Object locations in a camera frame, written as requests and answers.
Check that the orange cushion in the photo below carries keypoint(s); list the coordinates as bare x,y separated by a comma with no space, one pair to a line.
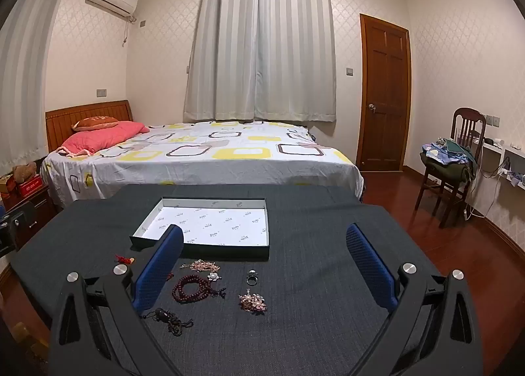
96,123

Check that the wooden nightstand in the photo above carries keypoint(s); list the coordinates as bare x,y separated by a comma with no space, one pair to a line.
37,212

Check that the wooden headboard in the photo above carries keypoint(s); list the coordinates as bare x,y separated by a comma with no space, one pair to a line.
69,117

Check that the red box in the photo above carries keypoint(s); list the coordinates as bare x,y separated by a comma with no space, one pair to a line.
29,186

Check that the wall socket row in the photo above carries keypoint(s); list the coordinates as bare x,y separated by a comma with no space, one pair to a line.
492,119

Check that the brown plush toy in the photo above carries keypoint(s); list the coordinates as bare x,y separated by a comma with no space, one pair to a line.
24,170

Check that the grey striped curtain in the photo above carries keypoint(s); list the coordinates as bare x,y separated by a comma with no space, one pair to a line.
223,43
295,43

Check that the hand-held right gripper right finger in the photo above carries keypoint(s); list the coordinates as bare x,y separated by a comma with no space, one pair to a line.
371,267

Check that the bed with patterned sheet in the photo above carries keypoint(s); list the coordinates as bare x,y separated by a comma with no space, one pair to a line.
229,154

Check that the white wall shelf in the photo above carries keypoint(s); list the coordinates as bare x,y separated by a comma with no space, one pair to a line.
512,158

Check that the red tassel charm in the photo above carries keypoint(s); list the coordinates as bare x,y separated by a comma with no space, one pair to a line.
123,259

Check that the brown wooden door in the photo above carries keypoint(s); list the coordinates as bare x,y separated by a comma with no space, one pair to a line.
385,97

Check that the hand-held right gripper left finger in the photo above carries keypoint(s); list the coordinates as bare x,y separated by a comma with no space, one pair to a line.
158,273

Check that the dark box with white lining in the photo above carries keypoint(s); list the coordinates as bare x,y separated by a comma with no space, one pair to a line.
217,224

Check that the pink bead hair clip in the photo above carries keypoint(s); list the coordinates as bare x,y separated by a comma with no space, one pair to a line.
201,265

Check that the pink crystal brooch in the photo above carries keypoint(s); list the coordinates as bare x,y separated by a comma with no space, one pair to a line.
253,302

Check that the dark grey table cloth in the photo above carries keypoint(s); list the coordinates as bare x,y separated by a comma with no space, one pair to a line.
311,236

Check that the pile of clothes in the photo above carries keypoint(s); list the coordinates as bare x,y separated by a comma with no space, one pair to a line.
447,160

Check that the pink pillow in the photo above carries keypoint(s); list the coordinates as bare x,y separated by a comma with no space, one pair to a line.
106,138

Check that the pearl flower brooch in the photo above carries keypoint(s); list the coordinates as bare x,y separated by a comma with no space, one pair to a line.
213,276

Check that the dark wooden chair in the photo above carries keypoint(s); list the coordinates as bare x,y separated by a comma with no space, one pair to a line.
465,121

